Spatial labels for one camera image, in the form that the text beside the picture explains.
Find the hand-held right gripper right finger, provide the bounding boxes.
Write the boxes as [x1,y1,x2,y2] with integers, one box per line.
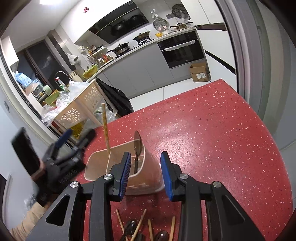
[160,151,266,241]

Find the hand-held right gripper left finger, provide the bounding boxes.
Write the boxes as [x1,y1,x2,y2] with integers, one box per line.
[24,152,132,241]

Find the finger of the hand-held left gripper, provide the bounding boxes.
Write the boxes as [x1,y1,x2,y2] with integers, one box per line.
[49,129,73,151]
[73,129,96,152]

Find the brown perforated utensil holder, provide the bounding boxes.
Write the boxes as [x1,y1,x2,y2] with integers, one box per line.
[84,137,166,195]

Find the metal spoon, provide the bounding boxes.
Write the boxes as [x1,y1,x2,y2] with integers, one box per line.
[154,230,169,241]
[134,131,144,174]
[119,220,137,241]

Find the person's left hand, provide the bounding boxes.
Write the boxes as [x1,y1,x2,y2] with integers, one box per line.
[31,162,46,182]

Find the yellow oil bottle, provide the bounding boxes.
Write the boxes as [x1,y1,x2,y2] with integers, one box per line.
[69,122,85,140]

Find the beige perforated laundry basket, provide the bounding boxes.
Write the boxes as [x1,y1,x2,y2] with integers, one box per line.
[54,80,104,129]

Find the green plastic container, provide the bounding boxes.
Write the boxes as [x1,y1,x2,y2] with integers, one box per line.
[44,90,61,105]

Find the black trash bag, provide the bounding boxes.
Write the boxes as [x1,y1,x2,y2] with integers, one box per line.
[95,78,134,119]

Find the clear plastic bags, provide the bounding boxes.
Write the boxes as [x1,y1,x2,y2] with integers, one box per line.
[42,80,91,127]

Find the kitchen faucet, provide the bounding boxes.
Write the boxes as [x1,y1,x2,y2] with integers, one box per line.
[54,71,70,87]

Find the green basket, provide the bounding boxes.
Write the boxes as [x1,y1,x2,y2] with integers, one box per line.
[83,65,99,79]

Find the white plastic bag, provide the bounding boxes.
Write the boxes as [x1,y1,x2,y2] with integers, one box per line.
[67,53,79,66]

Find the spice rack with bottles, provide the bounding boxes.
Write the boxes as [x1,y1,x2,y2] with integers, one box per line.
[86,45,110,68]

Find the grey base cabinets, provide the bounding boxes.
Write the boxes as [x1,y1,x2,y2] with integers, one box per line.
[101,43,173,99]

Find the black frying pan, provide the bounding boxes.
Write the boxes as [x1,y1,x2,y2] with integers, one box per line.
[107,43,130,56]

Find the cardboard box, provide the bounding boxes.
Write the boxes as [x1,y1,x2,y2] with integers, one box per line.
[189,62,211,83]

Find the gas stove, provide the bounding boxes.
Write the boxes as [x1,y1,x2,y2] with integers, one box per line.
[134,38,154,46]

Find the black wok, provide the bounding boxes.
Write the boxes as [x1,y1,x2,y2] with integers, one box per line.
[133,31,151,41]

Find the black range hood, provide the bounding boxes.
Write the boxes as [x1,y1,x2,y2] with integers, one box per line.
[89,1,150,44]

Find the black built-in oven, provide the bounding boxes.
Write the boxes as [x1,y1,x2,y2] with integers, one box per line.
[157,30,207,69]

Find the white towel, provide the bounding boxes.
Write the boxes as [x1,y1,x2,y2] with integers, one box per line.
[165,39,196,52]

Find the steel steamer tray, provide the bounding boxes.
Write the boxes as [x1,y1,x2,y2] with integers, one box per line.
[153,18,169,32]

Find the white tall cabinet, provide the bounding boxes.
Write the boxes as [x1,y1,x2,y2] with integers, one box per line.
[196,23,238,82]

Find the brass pot with lid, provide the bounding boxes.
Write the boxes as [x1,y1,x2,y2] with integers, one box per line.
[170,22,193,31]

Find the round dark divided tray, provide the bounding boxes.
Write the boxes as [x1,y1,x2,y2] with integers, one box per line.
[171,4,191,19]

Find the grey sliding door frame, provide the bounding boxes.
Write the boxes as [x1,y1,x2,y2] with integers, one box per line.
[216,0,296,151]

